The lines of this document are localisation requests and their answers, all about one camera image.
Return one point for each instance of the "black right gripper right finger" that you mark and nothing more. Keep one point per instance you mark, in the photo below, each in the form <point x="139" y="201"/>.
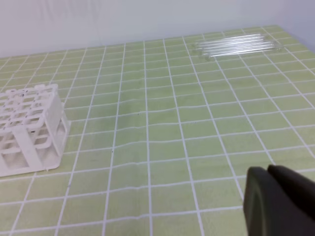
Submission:
<point x="298" y="188"/>

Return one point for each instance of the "green checkered tablecloth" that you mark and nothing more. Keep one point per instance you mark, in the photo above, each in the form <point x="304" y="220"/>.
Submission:
<point x="161" y="138"/>

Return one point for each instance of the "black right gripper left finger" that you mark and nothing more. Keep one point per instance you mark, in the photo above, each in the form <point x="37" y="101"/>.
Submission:
<point x="269" y="211"/>

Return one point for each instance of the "white test tube rack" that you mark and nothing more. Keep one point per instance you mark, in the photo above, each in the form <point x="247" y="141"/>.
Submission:
<point x="33" y="130"/>

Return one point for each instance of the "clear test tube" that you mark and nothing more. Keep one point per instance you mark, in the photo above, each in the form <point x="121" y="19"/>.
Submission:
<point x="229" y="40"/>
<point x="234" y="48"/>
<point x="221" y="52"/>
<point x="252" y="42"/>

